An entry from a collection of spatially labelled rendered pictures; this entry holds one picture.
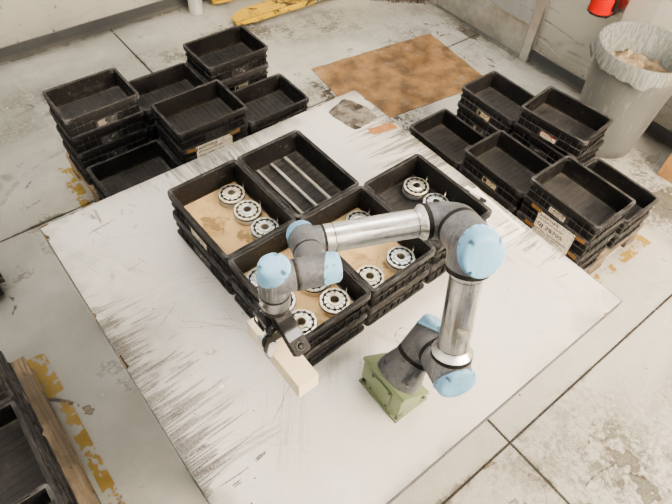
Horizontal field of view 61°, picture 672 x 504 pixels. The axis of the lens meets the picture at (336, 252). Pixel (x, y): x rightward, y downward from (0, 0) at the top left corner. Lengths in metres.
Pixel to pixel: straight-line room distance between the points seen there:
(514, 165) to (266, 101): 1.45
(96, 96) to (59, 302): 1.12
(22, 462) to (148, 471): 0.52
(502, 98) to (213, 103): 1.72
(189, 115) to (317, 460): 2.02
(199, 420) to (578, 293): 1.45
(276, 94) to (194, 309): 1.76
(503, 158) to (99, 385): 2.34
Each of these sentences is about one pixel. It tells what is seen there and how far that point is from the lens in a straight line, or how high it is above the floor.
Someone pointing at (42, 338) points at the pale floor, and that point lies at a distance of 3.07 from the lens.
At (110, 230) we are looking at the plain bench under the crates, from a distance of 2.41.
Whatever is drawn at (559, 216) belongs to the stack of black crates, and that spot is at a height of 0.51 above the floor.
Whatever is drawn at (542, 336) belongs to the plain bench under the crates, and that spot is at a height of 0.70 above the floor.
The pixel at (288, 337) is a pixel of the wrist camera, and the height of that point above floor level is 1.24.
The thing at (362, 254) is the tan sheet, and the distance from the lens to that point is 2.06.
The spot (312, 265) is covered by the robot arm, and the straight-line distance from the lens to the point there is 1.28.
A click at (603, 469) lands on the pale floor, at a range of 2.87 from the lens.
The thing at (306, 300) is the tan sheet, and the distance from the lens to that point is 1.93.
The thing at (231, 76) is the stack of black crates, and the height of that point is 0.49.
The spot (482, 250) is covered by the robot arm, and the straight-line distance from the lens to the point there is 1.37.
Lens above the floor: 2.43
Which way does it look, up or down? 51 degrees down
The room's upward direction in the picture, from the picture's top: 5 degrees clockwise
